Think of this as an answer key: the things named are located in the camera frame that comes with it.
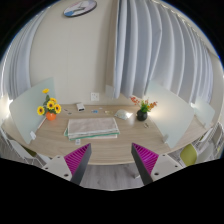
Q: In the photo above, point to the left frosted desk divider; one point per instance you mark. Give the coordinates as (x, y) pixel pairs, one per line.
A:
(24, 109)

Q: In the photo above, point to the sunflowers in orange vase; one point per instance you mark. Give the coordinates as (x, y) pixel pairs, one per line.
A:
(50, 108)

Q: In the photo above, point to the far right frosted divider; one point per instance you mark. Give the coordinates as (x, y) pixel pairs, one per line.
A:
(203, 112)

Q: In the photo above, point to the round wall clock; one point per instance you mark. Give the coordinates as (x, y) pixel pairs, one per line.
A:
(80, 8)

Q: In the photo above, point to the small white box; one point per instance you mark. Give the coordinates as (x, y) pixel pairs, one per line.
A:
(80, 107)

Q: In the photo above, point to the green white towel stack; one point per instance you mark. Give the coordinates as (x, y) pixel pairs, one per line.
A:
(104, 136)

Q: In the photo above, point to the frosted desk divider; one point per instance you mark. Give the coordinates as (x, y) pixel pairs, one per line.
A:
(24, 109)
(172, 115)

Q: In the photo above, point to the yellow-green chair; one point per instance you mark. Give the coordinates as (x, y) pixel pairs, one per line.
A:
(188, 155)

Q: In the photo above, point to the white chair left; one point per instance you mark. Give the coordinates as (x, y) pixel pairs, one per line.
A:
(14, 145)

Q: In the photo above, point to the right frosted desk divider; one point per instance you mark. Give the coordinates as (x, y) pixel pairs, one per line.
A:
(172, 115)

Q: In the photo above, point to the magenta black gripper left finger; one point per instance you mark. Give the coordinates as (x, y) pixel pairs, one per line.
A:
(77, 162)

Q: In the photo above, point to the grey folded top towel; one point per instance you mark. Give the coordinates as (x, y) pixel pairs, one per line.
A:
(92, 126)

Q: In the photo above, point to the grey curtain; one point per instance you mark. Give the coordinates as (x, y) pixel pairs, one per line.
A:
(153, 43)
(14, 65)

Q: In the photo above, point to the grey curtain left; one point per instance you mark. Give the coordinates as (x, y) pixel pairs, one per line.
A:
(14, 65)

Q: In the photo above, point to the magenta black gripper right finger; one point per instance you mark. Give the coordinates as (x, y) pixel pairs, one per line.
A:
(145, 161)

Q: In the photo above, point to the white wall socket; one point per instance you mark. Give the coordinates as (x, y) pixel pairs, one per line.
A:
(94, 96)

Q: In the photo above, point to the grey curtain right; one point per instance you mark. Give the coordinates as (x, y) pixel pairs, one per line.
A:
(153, 43)

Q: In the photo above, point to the orange flowers in black vase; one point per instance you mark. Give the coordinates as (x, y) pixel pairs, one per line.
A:
(145, 107)

